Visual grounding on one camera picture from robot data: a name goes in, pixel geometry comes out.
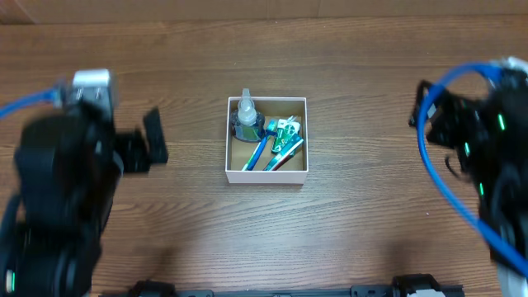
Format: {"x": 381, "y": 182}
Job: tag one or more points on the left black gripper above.
{"x": 129, "y": 144}

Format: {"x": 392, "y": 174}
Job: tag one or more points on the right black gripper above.
{"x": 456, "y": 117}

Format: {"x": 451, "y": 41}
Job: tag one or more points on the green white toothbrush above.
{"x": 246, "y": 166}

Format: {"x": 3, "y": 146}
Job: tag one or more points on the purple soap pump bottle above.
{"x": 247, "y": 124}

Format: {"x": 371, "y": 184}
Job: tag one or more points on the blue toothbrush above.
{"x": 269, "y": 131}

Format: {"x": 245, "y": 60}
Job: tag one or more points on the white toothpaste tube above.
{"x": 293, "y": 143}

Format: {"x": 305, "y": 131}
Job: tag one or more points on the green Dettol soap packet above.
{"x": 285, "y": 129}

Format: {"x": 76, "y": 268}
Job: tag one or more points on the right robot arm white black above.
{"x": 479, "y": 110}

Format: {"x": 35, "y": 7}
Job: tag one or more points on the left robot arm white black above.
{"x": 69, "y": 164}

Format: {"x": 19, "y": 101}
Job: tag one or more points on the black base frame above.
{"x": 401, "y": 286}

